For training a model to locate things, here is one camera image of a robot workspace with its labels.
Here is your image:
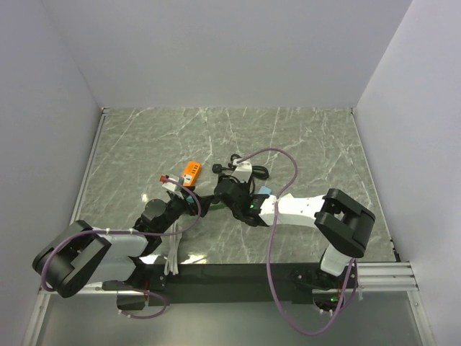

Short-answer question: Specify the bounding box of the aluminium frame rail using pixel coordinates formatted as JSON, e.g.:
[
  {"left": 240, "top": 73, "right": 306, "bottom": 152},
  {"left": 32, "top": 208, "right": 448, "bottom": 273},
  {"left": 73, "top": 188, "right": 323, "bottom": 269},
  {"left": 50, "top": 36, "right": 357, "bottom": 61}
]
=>
[{"left": 312, "top": 261, "right": 419, "bottom": 293}]

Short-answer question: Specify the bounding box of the green power strip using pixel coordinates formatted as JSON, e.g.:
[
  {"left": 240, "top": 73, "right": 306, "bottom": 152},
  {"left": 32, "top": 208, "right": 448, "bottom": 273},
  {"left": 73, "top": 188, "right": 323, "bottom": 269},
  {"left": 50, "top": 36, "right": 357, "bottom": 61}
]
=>
[{"left": 209, "top": 203, "right": 226, "bottom": 211}]

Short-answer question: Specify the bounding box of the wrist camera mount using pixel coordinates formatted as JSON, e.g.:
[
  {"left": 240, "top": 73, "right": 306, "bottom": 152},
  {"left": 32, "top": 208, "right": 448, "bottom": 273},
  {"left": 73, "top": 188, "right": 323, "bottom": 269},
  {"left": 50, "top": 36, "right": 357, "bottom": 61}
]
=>
[
  {"left": 160, "top": 174, "right": 184, "bottom": 195},
  {"left": 231, "top": 159, "right": 253, "bottom": 183}
]

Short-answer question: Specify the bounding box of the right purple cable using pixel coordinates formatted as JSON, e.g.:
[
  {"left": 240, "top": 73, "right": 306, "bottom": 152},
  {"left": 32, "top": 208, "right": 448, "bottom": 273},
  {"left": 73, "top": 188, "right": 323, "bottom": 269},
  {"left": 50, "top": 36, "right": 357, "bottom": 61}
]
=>
[{"left": 237, "top": 148, "right": 359, "bottom": 335}]

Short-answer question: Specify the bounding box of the orange power strip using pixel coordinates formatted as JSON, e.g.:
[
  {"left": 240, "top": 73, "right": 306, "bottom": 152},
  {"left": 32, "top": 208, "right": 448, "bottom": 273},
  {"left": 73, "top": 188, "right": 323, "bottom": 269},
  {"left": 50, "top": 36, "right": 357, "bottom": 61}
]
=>
[{"left": 182, "top": 161, "right": 202, "bottom": 187}]

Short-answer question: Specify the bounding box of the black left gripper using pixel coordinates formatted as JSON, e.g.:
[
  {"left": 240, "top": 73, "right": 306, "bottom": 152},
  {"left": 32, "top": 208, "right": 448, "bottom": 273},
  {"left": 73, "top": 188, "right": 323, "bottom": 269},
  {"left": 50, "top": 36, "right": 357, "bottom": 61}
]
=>
[{"left": 156, "top": 186, "right": 213, "bottom": 235}]

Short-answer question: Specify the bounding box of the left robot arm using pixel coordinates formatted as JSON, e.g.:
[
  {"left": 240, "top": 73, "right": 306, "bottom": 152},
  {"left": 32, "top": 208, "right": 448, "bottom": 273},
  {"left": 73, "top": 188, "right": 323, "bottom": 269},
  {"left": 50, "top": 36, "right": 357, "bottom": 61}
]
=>
[{"left": 45, "top": 192, "right": 218, "bottom": 298}]

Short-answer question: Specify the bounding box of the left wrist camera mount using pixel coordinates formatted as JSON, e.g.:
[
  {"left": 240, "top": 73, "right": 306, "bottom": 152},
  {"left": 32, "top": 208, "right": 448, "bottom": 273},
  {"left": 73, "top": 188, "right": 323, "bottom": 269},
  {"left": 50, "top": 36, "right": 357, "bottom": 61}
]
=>
[{"left": 160, "top": 174, "right": 184, "bottom": 195}]

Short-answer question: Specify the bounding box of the light blue charger plug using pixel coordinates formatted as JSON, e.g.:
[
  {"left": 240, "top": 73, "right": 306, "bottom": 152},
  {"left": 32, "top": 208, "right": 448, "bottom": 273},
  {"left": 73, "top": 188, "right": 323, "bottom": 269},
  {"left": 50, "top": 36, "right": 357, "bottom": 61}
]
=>
[{"left": 258, "top": 186, "right": 272, "bottom": 195}]

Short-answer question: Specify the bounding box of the black power cable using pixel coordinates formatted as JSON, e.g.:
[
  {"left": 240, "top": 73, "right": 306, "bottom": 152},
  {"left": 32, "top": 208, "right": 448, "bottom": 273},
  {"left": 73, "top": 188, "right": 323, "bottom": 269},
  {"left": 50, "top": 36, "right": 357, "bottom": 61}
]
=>
[{"left": 228, "top": 154, "right": 270, "bottom": 181}]

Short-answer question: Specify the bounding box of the black base beam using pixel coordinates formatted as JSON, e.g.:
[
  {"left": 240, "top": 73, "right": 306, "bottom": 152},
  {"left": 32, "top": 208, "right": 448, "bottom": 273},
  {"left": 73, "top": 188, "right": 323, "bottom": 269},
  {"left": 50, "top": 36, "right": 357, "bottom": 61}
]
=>
[{"left": 101, "top": 262, "right": 363, "bottom": 311}]

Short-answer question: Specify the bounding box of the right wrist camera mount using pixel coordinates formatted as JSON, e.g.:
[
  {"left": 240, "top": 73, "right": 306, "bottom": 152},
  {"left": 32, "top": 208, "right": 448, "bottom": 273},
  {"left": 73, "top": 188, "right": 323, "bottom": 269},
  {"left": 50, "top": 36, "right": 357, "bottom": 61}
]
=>
[{"left": 231, "top": 159, "right": 253, "bottom": 183}]

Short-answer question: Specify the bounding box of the white power cable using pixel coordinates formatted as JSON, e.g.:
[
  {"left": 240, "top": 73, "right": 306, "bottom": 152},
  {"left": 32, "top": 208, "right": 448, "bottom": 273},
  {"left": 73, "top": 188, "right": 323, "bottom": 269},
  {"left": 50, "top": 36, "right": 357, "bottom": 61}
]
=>
[{"left": 164, "top": 221, "right": 184, "bottom": 277}]

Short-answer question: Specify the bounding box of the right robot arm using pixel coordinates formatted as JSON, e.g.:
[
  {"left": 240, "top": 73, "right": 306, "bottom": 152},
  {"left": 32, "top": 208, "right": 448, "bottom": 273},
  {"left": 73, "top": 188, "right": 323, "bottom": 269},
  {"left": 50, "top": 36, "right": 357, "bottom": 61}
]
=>
[{"left": 214, "top": 178, "right": 376, "bottom": 288}]

